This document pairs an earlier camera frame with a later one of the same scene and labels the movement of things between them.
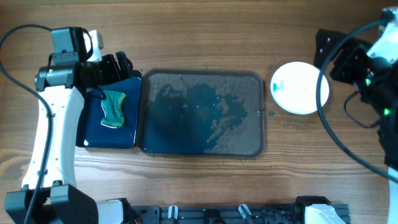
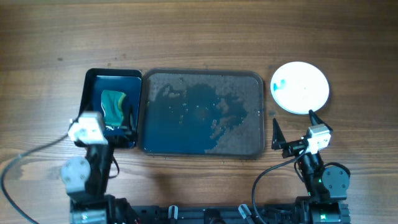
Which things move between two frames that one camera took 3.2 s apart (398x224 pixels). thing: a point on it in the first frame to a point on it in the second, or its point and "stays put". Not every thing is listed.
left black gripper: [125, 65] to [121, 140]
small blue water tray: [91, 134] stays put
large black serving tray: [201, 113] stays put
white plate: [293, 88] stays put
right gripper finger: [326, 41] to [316, 121]
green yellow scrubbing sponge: [113, 117] stays put
